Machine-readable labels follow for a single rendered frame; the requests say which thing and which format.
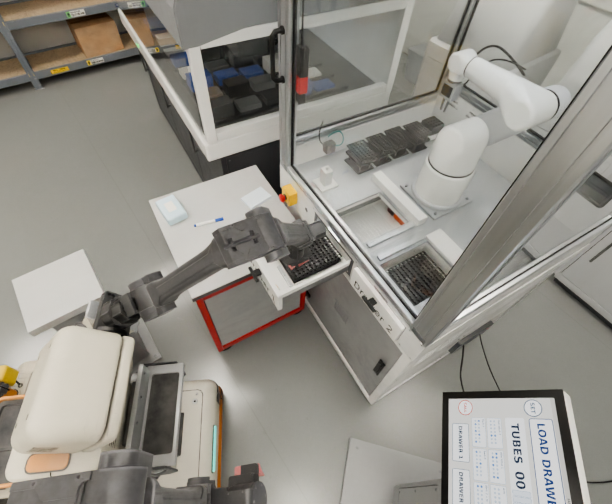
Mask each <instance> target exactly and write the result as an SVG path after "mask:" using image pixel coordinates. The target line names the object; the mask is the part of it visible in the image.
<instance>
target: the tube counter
mask: <svg viewBox="0 0 612 504"><path fill-rule="evenodd" d="M509 472H510V484H511V496H512V504H533V495H532V487H531V478H530V471H521V470H513V469H509Z"/></svg>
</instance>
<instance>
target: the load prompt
mask: <svg viewBox="0 0 612 504"><path fill-rule="evenodd" d="M528 421H529V429H530V437H531V446H532V454H533V462H534V471H535V479H536V487H537V495H538V504H566V500H565V494H564V487H563V481H562V475H561V468H560V462H559V456H558V449H557V443H556V437H555V431H554V424H553V419H540V418H528Z"/></svg>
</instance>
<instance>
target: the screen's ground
mask: <svg viewBox="0 0 612 504"><path fill-rule="evenodd" d="M522 399H542V405H543V412H544V418H540V419H553V424H554V431H555V437H556V443H557V449H558V456H559V462H560V468H561V475H562V481H563V487H564V494H565V500H566V504H572V502H571V496H570V490H569V484H568V478H567V472H566V466H565V460H564V454H563V448H562V442H561V436H560V430H559V424H558V418H557V412H556V406H555V400H554V398H489V399H473V416H458V400H459V399H449V487H448V504H452V468H460V469H467V470H470V482H471V504H474V502H473V470H472V437H471V417H501V418H502V429H503V441H504V454H505V467H506V479H507V492H508V504H512V496H511V484H510V472H509V469H513V470H521V471H530V478H531V487H532V495H533V504H538V495H537V487H536V479H535V471H534V462H533V454H532V446H531V437H530V429H529V421H528V418H535V417H524V412H523V403H522ZM452 423H469V445H470V463H465V462H456V461H452Z"/></svg>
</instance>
